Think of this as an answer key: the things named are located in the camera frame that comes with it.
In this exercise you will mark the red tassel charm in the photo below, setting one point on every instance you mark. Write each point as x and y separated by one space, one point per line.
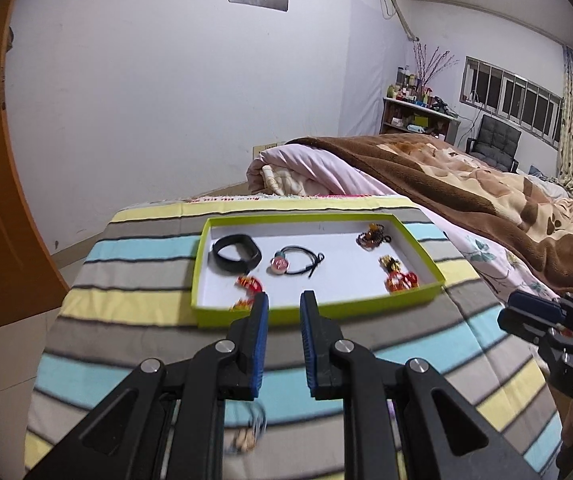
401 280

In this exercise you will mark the red knot charm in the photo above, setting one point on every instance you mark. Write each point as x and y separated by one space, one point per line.
249 284

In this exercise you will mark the floral pink quilt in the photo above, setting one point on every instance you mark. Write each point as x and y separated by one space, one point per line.
306 165

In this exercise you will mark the striped bed cloth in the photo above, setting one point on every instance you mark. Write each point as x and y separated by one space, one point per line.
116 280

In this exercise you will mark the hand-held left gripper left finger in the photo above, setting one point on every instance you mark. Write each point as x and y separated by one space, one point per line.
259 345

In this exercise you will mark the group of bottles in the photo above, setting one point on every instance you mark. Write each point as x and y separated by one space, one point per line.
411 87

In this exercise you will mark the brown plush blanket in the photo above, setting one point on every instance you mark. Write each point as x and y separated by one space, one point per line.
466 185

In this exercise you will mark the pink flower branches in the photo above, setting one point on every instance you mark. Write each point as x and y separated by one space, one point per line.
429 62

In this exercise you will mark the window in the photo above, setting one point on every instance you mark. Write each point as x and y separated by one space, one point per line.
511 95

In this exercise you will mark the green cardboard box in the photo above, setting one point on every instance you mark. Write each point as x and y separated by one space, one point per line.
331 240

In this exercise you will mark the gold bead charm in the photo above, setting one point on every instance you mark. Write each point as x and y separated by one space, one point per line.
385 261

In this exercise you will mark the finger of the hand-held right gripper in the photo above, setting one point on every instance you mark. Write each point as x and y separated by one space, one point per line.
526 327
536 306

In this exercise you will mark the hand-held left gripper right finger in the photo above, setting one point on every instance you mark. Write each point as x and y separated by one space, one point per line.
309 345

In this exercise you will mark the white shelf unit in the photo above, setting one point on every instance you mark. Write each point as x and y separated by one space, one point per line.
401 120

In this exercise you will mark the black wristband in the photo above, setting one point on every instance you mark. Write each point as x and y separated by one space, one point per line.
219 260

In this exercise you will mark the wall socket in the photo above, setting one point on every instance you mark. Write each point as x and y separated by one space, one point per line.
260 151

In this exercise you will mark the wall pipe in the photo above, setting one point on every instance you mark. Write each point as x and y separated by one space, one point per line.
399 10

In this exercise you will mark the black chair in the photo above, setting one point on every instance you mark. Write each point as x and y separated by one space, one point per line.
496 137

